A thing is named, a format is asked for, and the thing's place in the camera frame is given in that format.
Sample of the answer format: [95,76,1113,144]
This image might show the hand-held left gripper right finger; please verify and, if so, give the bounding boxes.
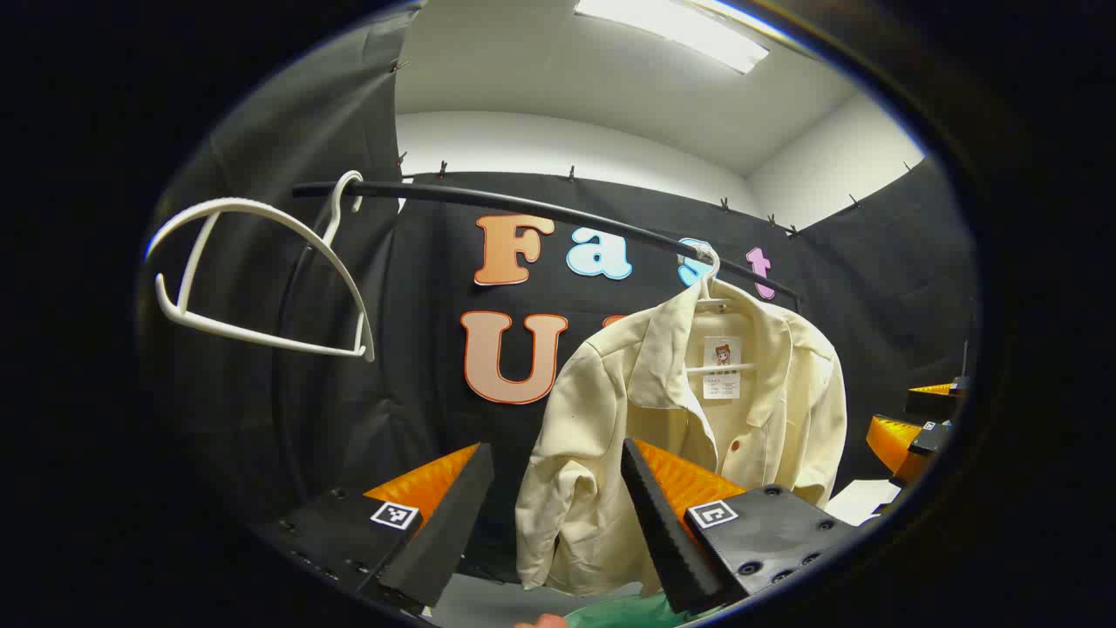
[619,438,862,616]

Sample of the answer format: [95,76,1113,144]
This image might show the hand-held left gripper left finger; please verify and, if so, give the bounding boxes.
[251,441,496,611]

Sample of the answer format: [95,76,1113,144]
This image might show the green laundry hamper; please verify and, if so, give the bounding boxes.
[562,593,725,628]

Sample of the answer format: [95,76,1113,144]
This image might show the cream button shirt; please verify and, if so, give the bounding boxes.
[514,277,848,598]

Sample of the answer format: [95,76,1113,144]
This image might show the white plastic hanger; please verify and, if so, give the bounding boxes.
[684,244,758,376]
[144,170,378,363]

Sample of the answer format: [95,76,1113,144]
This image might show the black clothes rack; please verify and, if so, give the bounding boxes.
[275,179,803,489]

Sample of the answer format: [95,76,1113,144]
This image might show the white sheet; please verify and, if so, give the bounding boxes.
[824,478,903,527]

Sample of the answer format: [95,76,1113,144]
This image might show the ceiling light panel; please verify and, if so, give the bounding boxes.
[571,0,772,75]

